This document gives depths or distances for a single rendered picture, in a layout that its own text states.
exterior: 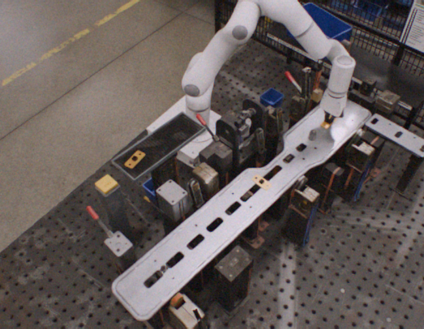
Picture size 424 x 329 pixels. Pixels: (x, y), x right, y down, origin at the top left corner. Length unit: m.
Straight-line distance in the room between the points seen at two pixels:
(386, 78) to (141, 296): 1.53
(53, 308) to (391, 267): 1.42
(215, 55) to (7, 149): 2.16
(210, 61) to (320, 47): 0.45
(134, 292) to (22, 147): 2.21
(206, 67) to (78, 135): 1.81
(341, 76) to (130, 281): 1.11
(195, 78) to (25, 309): 1.18
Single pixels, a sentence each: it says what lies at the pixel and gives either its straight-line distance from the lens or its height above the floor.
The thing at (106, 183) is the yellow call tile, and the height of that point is 1.16.
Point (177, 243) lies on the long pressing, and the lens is 1.62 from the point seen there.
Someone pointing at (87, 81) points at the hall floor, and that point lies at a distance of 3.95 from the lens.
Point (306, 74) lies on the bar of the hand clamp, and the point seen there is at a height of 1.19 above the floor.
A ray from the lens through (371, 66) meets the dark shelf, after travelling 2.37.
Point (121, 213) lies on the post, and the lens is 1.75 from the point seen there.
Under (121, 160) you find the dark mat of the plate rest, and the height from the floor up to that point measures 1.16.
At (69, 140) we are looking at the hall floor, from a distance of 3.48.
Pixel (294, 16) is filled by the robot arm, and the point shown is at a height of 1.53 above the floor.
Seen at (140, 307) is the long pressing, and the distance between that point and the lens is 1.54.
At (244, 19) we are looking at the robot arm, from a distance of 1.68.
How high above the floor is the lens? 2.41
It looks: 51 degrees down
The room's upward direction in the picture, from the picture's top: 2 degrees counter-clockwise
